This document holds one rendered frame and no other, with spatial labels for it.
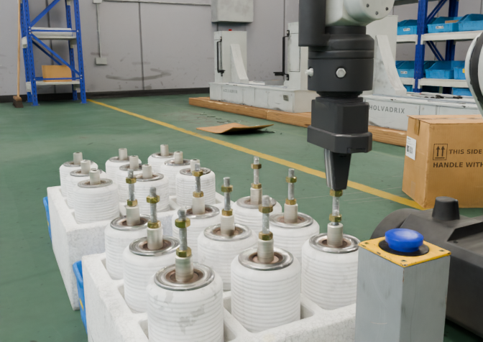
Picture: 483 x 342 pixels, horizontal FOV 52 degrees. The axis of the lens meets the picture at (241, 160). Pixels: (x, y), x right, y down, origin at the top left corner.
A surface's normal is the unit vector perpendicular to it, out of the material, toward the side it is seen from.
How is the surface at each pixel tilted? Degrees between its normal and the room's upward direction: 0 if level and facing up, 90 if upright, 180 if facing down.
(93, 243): 90
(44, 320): 0
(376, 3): 90
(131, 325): 0
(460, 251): 46
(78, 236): 90
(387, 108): 90
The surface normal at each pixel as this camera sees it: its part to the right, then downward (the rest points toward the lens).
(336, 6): -0.84, 0.12
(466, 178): 0.00, 0.21
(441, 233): -0.63, -0.62
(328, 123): -0.96, 0.07
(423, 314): 0.47, 0.18
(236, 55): 0.44, -0.22
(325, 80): -0.60, 0.17
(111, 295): -0.01, -0.98
